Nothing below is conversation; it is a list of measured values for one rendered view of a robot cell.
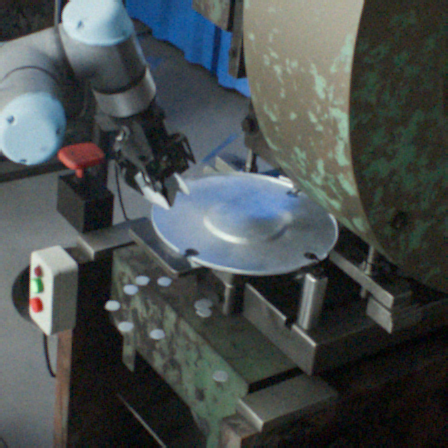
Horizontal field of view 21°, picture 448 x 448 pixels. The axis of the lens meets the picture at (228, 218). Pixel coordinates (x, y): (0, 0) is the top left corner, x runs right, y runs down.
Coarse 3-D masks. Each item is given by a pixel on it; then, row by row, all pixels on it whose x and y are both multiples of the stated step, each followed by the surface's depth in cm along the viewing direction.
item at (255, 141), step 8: (248, 104) 186; (248, 112) 186; (248, 120) 185; (256, 120) 185; (248, 128) 185; (256, 128) 185; (248, 136) 188; (256, 136) 186; (248, 144) 188; (256, 144) 186; (264, 144) 184; (256, 152) 187; (264, 152) 185; (272, 152) 183; (272, 160) 184; (280, 168) 183
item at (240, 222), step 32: (192, 192) 197; (224, 192) 199; (256, 192) 200; (160, 224) 188; (192, 224) 189; (224, 224) 189; (256, 224) 190; (288, 224) 192; (320, 224) 193; (192, 256) 181; (224, 256) 183; (256, 256) 183; (288, 256) 184; (320, 256) 185
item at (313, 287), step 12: (312, 276) 178; (324, 276) 179; (312, 288) 178; (324, 288) 179; (300, 300) 181; (312, 300) 179; (300, 312) 182; (312, 312) 181; (300, 324) 183; (312, 324) 182
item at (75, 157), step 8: (88, 144) 212; (64, 152) 209; (72, 152) 209; (80, 152) 209; (88, 152) 209; (96, 152) 210; (64, 160) 208; (72, 160) 207; (80, 160) 207; (88, 160) 207; (96, 160) 208; (104, 160) 209; (72, 168) 207; (80, 168) 207; (80, 176) 211
